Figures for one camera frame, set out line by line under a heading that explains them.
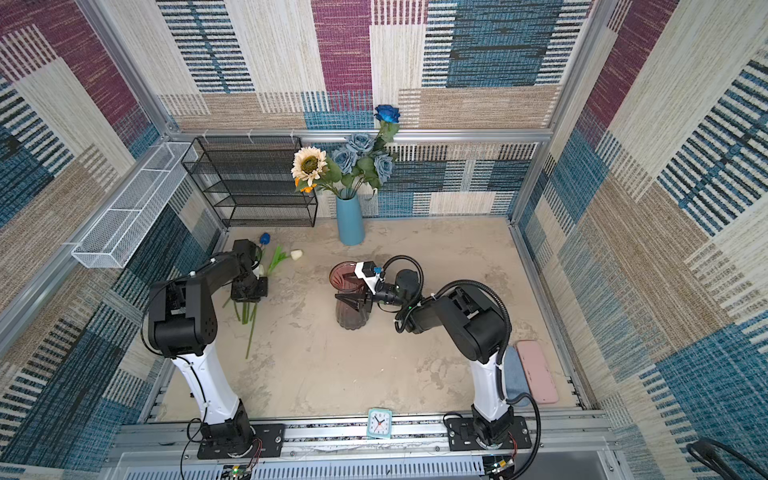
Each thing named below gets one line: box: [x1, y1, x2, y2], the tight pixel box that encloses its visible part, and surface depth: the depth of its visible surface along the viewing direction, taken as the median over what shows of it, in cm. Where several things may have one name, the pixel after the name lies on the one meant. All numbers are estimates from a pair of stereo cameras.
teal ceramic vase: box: [336, 193, 366, 246], surface depth 107 cm
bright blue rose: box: [374, 104, 401, 143], surface depth 89 cm
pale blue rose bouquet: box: [326, 133, 393, 199], surface depth 89 cm
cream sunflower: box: [291, 146, 328, 187], surface depth 79 cm
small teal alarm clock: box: [366, 408, 393, 440], surface depth 76 cm
